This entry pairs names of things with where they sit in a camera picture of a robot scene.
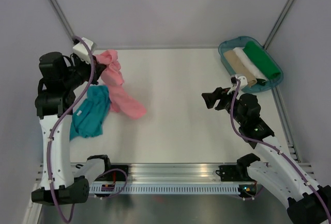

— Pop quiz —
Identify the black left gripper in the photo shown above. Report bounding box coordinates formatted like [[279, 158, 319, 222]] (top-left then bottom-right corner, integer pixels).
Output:
[[63, 54, 106, 89]]

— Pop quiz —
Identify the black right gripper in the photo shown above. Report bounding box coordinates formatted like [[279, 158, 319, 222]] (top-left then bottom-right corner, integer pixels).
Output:
[[201, 85, 245, 126]]

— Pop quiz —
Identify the pink t shirt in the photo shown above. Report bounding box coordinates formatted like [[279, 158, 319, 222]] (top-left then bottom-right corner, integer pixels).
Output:
[[95, 50, 147, 120]]

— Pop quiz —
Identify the teal t shirt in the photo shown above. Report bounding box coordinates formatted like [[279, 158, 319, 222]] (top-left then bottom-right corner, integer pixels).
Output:
[[69, 85, 111, 141]]

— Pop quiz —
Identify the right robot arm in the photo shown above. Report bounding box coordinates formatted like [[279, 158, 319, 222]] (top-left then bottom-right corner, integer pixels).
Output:
[[202, 87, 330, 223]]

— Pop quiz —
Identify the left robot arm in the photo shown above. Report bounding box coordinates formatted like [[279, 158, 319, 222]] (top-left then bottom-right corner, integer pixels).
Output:
[[31, 52, 113, 205]]

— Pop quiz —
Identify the rolled beige t shirt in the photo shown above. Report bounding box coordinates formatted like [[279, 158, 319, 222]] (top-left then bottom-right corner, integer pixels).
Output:
[[223, 50, 257, 87]]

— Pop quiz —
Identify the rolled white t shirt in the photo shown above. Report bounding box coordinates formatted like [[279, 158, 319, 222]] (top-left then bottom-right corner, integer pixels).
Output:
[[233, 47, 268, 81]]

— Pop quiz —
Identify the blue plastic bin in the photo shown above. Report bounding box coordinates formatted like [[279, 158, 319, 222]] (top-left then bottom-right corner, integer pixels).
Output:
[[218, 36, 283, 94]]

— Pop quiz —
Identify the rolled green t shirt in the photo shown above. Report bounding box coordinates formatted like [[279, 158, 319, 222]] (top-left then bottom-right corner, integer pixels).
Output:
[[243, 41, 281, 80]]

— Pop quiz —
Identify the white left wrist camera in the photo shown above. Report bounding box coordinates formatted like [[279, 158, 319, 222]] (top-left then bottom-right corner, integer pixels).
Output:
[[72, 37, 97, 64]]

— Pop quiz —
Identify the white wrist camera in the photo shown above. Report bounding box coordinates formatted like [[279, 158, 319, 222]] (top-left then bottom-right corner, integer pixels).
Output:
[[228, 74, 248, 94], [72, 37, 97, 64]]

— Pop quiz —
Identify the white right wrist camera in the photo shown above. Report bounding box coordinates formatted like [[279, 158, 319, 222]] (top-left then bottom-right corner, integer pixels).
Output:
[[228, 74, 248, 94]]

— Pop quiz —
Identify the aluminium mounting rail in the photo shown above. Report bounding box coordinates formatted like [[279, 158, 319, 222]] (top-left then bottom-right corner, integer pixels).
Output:
[[36, 162, 315, 183]]

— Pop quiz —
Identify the left aluminium frame post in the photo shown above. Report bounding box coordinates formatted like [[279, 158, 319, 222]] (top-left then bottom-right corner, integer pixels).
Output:
[[48, 0, 74, 42]]

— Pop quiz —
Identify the aluminium frame post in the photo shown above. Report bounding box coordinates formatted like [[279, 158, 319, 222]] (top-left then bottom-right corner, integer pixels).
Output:
[[48, 0, 74, 42], [263, 0, 296, 49]]

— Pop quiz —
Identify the white slotted cable duct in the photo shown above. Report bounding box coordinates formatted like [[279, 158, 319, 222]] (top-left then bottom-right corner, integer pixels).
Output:
[[89, 183, 239, 195]]

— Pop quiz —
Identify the right aluminium frame post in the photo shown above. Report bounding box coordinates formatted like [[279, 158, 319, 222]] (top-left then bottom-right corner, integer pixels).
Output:
[[263, 0, 296, 49]]

